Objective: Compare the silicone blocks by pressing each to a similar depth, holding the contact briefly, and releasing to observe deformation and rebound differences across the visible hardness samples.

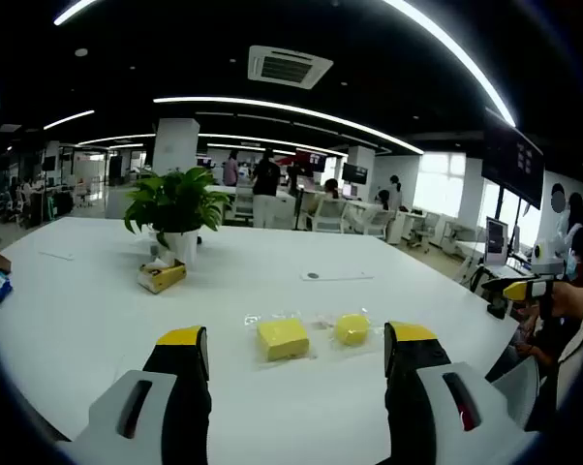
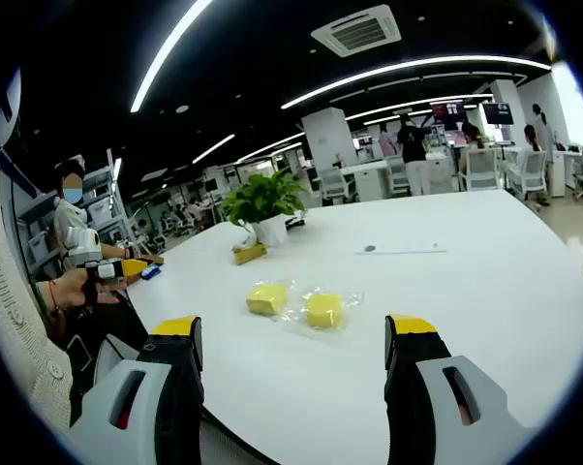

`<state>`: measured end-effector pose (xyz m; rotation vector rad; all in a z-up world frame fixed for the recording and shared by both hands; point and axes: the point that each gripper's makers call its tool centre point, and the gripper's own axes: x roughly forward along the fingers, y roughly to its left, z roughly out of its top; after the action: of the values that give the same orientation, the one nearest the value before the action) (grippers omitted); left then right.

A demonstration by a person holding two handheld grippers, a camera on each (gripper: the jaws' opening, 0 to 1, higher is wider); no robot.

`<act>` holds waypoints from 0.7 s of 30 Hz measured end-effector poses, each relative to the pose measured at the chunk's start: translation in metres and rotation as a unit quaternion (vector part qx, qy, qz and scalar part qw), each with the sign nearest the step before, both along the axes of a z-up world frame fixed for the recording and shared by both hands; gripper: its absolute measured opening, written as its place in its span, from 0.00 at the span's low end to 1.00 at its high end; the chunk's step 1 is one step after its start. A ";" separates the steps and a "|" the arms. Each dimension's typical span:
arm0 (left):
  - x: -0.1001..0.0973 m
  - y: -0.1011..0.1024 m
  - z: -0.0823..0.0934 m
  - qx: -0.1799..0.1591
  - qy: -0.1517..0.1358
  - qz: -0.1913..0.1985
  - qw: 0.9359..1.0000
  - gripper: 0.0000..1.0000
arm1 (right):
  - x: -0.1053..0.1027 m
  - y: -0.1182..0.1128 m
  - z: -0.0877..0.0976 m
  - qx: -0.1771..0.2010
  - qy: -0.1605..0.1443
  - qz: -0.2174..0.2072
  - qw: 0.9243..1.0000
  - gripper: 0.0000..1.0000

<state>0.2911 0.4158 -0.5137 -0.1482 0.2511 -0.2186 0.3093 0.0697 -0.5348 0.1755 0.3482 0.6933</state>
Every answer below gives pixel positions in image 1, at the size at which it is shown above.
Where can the yellow round silicone block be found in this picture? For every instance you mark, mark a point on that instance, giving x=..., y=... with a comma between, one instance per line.
x=352, y=329

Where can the white office chair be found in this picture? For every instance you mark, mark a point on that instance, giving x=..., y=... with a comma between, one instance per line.
x=330, y=215
x=378, y=223
x=424, y=230

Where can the yellow tissue box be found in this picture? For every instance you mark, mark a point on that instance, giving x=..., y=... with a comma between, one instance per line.
x=162, y=277

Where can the ceiling light strip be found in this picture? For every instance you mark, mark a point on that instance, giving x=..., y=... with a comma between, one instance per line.
x=73, y=12
x=456, y=53
x=291, y=112
x=69, y=119

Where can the person's right hand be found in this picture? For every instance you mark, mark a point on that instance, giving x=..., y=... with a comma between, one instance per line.
x=560, y=298

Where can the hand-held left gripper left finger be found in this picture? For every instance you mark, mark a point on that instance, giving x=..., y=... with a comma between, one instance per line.
x=127, y=426

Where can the blue packet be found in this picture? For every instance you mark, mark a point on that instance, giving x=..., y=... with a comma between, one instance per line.
x=0, y=287

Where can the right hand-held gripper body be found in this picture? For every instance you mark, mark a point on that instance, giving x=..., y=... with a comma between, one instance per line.
x=550, y=259

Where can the yellow rectangular silicone block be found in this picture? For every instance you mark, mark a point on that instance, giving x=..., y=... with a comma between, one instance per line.
x=282, y=339

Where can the dark monitor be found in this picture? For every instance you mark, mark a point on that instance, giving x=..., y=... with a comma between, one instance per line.
x=355, y=173

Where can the clear plastic wrapper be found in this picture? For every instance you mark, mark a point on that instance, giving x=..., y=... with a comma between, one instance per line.
x=323, y=322
x=253, y=322

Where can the red display screen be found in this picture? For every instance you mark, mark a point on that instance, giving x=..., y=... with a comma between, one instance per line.
x=313, y=162

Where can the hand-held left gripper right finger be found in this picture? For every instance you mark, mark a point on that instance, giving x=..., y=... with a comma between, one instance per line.
x=441, y=421

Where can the dark wall screen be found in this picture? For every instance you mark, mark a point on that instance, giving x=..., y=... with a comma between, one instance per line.
x=512, y=160

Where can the ceiling air conditioner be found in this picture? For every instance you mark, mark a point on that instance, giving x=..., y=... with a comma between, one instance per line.
x=289, y=67

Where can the green potted plant white pot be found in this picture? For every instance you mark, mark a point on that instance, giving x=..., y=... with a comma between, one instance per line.
x=175, y=203

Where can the grey office chair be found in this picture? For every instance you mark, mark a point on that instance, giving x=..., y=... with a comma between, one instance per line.
x=514, y=392

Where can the monitor on stand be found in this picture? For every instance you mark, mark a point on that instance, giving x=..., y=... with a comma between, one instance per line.
x=496, y=239

